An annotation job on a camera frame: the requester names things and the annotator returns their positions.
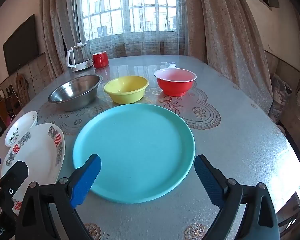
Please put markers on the red mug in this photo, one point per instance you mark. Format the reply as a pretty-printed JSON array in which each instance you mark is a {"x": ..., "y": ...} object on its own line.
[{"x": 100, "y": 60}]

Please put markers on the yellow plastic bowl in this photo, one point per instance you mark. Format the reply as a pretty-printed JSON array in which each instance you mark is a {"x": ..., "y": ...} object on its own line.
[{"x": 126, "y": 91}]

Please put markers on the teal plate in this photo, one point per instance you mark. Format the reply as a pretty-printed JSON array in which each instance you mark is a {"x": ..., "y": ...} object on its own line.
[{"x": 135, "y": 150}]

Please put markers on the black wall television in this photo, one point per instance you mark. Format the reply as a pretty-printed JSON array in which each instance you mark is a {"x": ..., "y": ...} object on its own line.
[{"x": 21, "y": 45}]

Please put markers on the gold floral lace table mat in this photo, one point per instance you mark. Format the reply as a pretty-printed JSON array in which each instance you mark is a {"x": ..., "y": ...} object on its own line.
[{"x": 202, "y": 115}]

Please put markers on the white sheer curtain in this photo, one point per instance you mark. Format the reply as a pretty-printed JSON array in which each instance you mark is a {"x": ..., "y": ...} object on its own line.
[{"x": 140, "y": 42}]

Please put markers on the brown wooden rack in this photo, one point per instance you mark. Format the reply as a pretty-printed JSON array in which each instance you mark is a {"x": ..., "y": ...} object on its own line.
[{"x": 22, "y": 90}]

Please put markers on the beige patterned curtain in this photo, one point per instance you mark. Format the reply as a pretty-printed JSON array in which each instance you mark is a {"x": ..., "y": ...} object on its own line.
[
  {"x": 222, "y": 42},
  {"x": 57, "y": 30}
]

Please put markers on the stainless steel bowl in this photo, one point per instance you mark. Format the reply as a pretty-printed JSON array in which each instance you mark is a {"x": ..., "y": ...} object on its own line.
[{"x": 75, "y": 92}]

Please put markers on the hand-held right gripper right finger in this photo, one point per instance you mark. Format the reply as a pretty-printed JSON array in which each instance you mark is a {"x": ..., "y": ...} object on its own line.
[{"x": 208, "y": 180}]

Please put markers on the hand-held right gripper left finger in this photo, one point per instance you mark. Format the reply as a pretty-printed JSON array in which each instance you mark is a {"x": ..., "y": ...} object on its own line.
[{"x": 86, "y": 180}]

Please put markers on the red bowl with white interior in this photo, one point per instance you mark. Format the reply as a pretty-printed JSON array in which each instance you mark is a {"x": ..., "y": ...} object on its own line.
[{"x": 175, "y": 86}]

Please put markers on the large white printed plate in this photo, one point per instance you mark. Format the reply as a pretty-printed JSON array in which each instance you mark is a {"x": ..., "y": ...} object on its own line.
[{"x": 40, "y": 160}]

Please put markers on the white glass electric kettle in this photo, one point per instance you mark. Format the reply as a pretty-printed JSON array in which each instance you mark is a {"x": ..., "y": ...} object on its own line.
[{"x": 80, "y": 57}]

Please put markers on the small white floral plate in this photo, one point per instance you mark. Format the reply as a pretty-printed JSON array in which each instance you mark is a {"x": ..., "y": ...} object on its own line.
[{"x": 21, "y": 127}]

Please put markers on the patterned bag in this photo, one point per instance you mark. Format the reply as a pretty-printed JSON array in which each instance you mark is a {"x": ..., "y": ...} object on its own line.
[{"x": 280, "y": 97}]

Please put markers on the barred window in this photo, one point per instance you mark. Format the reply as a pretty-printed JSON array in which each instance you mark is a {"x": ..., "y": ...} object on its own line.
[{"x": 130, "y": 5}]

